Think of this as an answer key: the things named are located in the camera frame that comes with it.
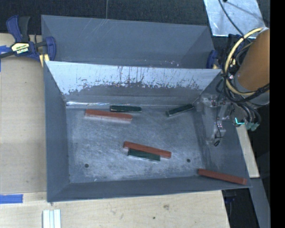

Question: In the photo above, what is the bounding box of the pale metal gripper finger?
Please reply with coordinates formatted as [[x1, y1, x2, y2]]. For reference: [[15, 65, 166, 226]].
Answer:
[[195, 94, 228, 114], [207, 121, 227, 147]]

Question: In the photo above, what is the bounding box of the grey metal bin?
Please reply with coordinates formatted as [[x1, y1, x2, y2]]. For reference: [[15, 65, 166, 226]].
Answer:
[[40, 14, 253, 203]]

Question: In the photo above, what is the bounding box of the dark green flat block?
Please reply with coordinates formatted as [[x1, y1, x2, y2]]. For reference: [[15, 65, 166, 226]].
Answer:
[[165, 104, 195, 117], [127, 148, 162, 162], [109, 104, 143, 114]]

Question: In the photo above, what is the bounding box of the red-brown flat block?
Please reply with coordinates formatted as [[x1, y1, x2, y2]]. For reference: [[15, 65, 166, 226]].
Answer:
[[84, 108, 133, 124], [123, 141, 172, 160], [197, 168, 248, 186]]

